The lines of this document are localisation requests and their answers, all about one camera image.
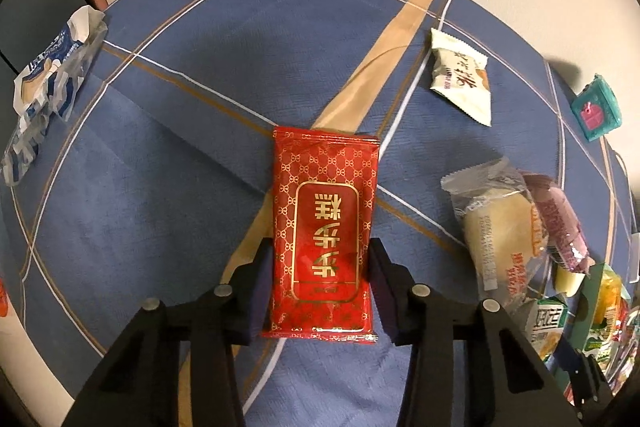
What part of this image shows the clear bread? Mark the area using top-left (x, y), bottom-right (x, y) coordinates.
top-left (441, 157), bottom-right (551, 313)

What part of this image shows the dark grey wardrobe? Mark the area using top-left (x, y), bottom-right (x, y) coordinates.
top-left (0, 0), bottom-right (81, 72)

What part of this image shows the red gold patterned packet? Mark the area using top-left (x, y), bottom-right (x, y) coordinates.
top-left (260, 125), bottom-right (382, 344)

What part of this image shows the white snack packet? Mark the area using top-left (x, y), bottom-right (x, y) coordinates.
top-left (430, 28), bottom-right (493, 126)

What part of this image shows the green white cracker packet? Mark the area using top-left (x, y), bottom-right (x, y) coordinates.
top-left (525, 297), bottom-right (571, 358)

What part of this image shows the pink swiss roll packet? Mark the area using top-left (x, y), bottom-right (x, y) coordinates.
top-left (520, 172), bottom-right (596, 273)

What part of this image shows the crumpled blue white snack bag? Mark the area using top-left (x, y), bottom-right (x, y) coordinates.
top-left (0, 5), bottom-right (108, 185)

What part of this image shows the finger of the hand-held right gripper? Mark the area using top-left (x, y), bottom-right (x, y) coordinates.
top-left (552, 334), bottom-right (616, 415)

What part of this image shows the jelly cup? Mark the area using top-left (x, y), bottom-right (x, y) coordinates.
top-left (552, 264), bottom-right (586, 294)

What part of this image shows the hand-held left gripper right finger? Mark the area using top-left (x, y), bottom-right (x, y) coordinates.
top-left (367, 237), bottom-right (583, 427)

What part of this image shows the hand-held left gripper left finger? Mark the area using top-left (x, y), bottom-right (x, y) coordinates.
top-left (62, 237), bottom-right (275, 427)

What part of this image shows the yellow transparent snack packet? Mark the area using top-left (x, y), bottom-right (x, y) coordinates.
top-left (595, 269), bottom-right (623, 328)

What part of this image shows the red snack packet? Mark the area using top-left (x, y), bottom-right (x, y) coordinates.
top-left (620, 297), bottom-right (640, 358)

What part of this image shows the white box with green rim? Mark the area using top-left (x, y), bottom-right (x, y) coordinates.
top-left (565, 232), bottom-right (640, 398)

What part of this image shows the teal toy box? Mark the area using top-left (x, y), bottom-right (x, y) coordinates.
top-left (571, 74), bottom-right (623, 142)

